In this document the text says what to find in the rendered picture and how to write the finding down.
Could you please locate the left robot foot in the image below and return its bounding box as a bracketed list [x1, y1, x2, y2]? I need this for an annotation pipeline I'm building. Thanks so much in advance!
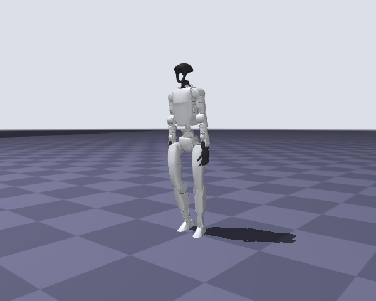
[192, 225, 206, 238]

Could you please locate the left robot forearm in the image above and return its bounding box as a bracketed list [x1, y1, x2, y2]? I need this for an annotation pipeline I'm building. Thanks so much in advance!
[199, 114, 210, 147]

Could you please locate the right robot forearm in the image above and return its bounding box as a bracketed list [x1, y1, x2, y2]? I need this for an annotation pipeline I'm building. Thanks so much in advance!
[168, 123, 177, 144]

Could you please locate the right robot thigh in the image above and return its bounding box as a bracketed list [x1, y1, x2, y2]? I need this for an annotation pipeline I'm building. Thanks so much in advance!
[168, 142, 187, 193]

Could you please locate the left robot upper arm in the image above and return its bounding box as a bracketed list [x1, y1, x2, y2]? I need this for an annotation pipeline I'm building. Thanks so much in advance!
[191, 88, 206, 123]

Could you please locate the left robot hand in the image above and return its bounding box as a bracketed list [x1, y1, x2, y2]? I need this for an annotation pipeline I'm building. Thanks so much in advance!
[197, 141, 209, 166]

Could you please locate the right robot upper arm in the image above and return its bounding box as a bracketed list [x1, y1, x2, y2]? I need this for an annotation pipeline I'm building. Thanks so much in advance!
[167, 92, 176, 125]

